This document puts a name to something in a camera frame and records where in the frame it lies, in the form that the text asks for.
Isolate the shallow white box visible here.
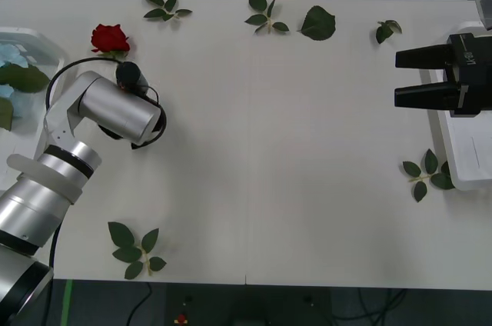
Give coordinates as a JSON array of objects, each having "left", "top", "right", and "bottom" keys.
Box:
[
  {"left": 420, "top": 21, "right": 492, "bottom": 192},
  {"left": 0, "top": 26, "right": 68, "bottom": 188}
]

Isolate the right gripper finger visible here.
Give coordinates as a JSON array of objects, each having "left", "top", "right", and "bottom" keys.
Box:
[
  {"left": 394, "top": 80, "right": 460, "bottom": 110},
  {"left": 395, "top": 43, "right": 453, "bottom": 71}
]

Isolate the green tape strip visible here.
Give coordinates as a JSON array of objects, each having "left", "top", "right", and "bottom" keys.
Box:
[{"left": 60, "top": 278, "right": 75, "bottom": 326}]

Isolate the black floor cable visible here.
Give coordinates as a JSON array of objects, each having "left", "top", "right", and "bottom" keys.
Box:
[
  {"left": 128, "top": 283, "right": 155, "bottom": 326},
  {"left": 332, "top": 286, "right": 409, "bottom": 322}
]

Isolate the small curled green leaf sprig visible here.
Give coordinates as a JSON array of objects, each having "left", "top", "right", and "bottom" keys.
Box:
[{"left": 375, "top": 18, "right": 403, "bottom": 45}]

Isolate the large single green leaf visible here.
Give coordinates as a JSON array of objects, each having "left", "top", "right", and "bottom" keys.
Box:
[{"left": 296, "top": 5, "right": 337, "bottom": 42}]

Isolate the red rose with green stem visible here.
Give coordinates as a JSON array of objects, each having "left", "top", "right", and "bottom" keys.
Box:
[{"left": 90, "top": 23, "right": 131, "bottom": 63}]

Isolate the loose green leaf sprig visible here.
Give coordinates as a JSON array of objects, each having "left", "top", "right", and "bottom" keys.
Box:
[
  {"left": 141, "top": 0, "right": 194, "bottom": 23},
  {"left": 244, "top": 0, "right": 291, "bottom": 35},
  {"left": 401, "top": 148, "right": 457, "bottom": 204},
  {"left": 107, "top": 221, "right": 168, "bottom": 281}
]

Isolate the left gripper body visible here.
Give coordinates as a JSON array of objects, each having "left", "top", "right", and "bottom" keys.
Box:
[{"left": 98, "top": 122, "right": 131, "bottom": 143}]

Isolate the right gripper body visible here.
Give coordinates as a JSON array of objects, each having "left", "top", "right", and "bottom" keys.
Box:
[{"left": 444, "top": 32, "right": 492, "bottom": 118}]

